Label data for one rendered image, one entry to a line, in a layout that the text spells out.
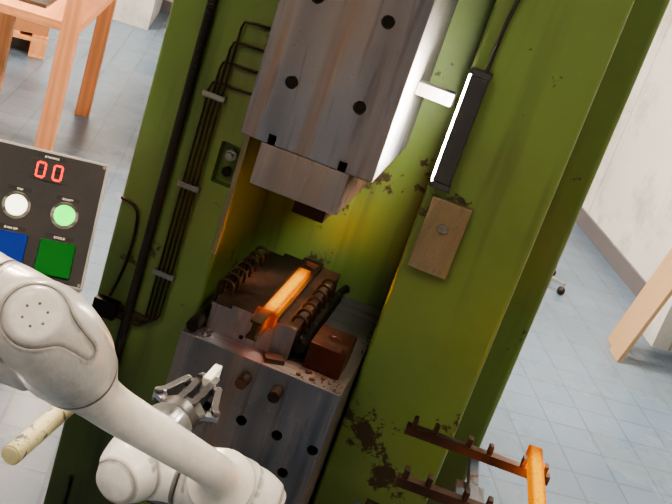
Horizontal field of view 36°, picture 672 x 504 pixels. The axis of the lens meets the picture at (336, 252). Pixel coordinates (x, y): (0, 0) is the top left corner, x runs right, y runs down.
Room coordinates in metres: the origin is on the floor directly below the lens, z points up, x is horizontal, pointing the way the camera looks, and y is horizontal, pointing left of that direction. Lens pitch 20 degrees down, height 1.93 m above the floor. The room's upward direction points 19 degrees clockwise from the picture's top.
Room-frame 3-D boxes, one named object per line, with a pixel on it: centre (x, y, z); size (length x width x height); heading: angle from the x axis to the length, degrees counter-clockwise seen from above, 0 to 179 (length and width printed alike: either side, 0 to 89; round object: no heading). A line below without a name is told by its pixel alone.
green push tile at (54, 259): (1.97, 0.56, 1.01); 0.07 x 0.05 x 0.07; 107
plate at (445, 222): (2.16, -0.21, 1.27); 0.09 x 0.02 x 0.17; 82
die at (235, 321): (2.28, 0.10, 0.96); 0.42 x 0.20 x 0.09; 172
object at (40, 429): (2.03, 0.48, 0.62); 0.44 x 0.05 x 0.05; 172
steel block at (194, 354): (2.28, 0.04, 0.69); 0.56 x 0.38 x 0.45; 172
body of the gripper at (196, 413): (1.56, 0.17, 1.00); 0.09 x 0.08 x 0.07; 172
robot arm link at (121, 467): (1.38, 0.18, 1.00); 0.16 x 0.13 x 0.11; 172
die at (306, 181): (2.28, 0.10, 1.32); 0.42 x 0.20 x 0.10; 172
